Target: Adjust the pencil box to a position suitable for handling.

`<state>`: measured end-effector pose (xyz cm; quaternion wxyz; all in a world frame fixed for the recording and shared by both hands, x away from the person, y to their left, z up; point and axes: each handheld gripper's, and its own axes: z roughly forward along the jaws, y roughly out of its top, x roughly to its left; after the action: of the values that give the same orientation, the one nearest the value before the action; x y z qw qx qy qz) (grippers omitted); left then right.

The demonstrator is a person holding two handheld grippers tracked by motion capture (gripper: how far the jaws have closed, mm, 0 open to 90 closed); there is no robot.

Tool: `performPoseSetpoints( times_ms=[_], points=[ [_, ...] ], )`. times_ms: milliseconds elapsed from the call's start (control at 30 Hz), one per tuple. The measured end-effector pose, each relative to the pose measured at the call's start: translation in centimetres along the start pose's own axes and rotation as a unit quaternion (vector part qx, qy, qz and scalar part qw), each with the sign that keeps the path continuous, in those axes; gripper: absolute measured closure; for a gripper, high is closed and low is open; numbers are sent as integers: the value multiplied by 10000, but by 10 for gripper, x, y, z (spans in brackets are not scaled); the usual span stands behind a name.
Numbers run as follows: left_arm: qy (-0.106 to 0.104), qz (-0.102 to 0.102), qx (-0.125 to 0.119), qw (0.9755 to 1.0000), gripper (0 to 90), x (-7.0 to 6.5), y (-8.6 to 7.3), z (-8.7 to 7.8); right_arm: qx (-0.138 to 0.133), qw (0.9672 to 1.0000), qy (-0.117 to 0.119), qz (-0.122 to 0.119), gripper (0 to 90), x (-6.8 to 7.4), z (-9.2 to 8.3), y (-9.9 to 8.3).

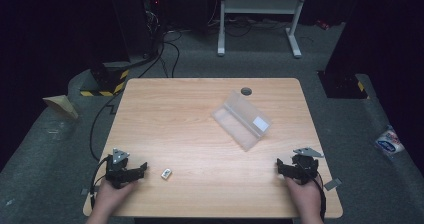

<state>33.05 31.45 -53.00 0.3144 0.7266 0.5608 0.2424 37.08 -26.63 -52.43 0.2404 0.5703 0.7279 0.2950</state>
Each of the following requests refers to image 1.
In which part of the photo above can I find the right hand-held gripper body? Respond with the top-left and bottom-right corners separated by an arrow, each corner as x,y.
289,146 -> 325,186

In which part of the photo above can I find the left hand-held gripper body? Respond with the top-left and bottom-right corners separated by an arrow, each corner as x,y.
104,147 -> 136,189

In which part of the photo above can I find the person's left hand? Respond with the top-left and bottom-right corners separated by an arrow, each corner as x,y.
94,177 -> 138,217

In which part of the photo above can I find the person's right hand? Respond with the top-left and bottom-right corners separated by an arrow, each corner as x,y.
284,176 -> 324,218

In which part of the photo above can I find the clear plastic box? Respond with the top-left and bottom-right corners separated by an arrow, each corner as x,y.
211,89 -> 272,152

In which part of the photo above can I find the beige cardboard piece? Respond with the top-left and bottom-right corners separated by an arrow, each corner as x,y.
42,94 -> 80,120

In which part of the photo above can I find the white blue packet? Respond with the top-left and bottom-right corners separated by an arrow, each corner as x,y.
373,125 -> 406,159

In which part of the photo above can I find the black yellow striped base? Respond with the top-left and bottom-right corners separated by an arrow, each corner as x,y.
79,61 -> 131,98

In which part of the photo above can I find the black stand base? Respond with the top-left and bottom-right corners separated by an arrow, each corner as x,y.
317,69 -> 370,100

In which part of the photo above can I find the black computer tower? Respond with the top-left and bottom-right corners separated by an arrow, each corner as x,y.
106,0 -> 168,63

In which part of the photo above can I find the white metal stand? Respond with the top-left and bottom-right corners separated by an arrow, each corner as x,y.
216,0 -> 310,59

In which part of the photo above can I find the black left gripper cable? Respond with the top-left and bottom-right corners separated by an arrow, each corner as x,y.
88,156 -> 111,209

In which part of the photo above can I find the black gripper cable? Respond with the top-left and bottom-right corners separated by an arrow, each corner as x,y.
88,156 -> 111,209
312,170 -> 328,222

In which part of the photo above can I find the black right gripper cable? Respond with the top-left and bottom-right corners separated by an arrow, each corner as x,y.
312,170 -> 328,222

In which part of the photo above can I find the black floor cable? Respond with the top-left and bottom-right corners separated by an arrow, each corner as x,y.
89,30 -> 183,162

